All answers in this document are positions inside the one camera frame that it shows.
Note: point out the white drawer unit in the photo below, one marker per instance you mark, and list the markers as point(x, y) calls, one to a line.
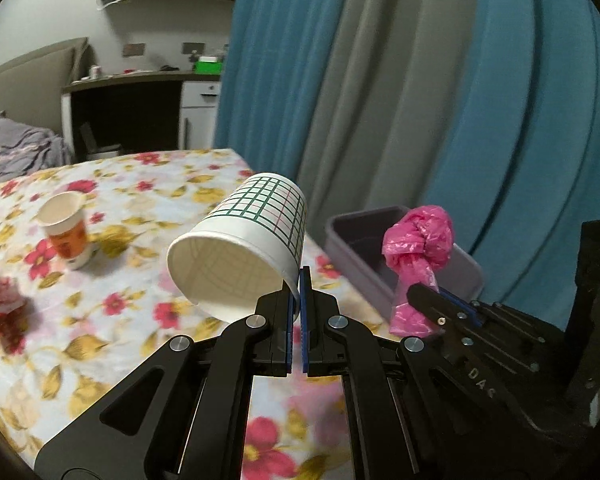
point(200, 120)

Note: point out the dark desk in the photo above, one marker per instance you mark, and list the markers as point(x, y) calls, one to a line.
point(130, 110)

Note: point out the small white cup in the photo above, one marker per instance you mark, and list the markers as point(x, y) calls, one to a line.
point(94, 71)

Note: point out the wall socket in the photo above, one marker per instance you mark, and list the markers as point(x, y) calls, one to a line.
point(133, 50)
point(192, 47)

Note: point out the red crumpled wrapper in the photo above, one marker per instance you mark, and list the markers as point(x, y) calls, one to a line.
point(0, 300)

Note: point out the blue curtain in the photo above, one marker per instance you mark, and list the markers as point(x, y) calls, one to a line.
point(270, 60)
point(530, 135)

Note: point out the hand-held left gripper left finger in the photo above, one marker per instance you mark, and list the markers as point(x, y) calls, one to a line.
point(291, 325)

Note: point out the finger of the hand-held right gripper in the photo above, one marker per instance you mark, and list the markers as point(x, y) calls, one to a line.
point(510, 322)
point(450, 330)

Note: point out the small orange paper cup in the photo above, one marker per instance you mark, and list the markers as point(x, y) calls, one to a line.
point(67, 240)

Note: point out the green box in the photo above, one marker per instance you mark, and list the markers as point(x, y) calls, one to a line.
point(207, 66)

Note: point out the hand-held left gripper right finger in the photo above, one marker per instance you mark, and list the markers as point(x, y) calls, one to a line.
point(305, 330)

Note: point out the grey plastic bin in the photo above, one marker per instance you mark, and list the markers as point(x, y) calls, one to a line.
point(360, 245)

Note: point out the green grid paper cup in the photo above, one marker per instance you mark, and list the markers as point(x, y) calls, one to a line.
point(260, 225)

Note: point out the grey padded headboard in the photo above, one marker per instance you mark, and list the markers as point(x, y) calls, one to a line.
point(30, 75)

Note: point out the pink plastic bag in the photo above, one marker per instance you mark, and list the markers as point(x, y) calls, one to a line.
point(420, 240)

